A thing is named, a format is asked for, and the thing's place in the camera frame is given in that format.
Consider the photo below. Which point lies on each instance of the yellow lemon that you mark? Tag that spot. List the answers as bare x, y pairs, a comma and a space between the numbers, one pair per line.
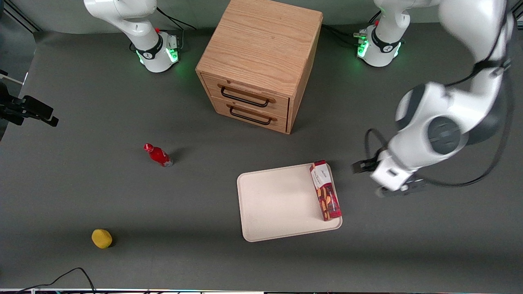
101, 239

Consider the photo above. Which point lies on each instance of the red cookie box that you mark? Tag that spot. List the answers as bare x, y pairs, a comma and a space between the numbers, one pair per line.
326, 192

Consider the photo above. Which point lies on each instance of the wooden drawer front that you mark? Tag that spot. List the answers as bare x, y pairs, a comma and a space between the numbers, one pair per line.
249, 96
253, 120

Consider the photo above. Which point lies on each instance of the dark right arm gripper body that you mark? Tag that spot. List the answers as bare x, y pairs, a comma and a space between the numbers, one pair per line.
18, 109

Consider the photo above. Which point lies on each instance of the red soda bottle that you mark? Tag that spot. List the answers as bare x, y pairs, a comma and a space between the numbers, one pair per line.
159, 156

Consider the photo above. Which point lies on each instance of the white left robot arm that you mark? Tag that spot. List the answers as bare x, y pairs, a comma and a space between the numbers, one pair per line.
449, 110

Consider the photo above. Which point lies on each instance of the wooden drawer cabinet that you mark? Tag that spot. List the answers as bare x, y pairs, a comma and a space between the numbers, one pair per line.
261, 41

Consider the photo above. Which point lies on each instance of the white plastic tray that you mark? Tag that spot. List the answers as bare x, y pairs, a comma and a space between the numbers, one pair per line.
278, 204

